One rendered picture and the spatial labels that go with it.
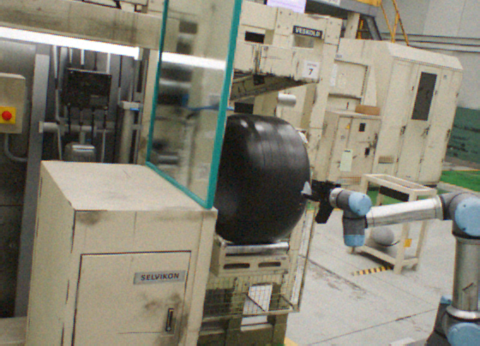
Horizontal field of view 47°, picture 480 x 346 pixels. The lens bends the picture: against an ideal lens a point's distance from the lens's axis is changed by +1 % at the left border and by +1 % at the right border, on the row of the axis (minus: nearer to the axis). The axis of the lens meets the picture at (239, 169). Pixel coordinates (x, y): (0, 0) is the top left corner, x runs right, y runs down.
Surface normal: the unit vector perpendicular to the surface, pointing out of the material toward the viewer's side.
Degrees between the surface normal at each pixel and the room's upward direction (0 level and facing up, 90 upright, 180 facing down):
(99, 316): 90
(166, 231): 90
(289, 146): 47
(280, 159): 60
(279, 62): 90
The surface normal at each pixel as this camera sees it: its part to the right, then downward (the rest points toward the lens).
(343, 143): 0.61, 0.24
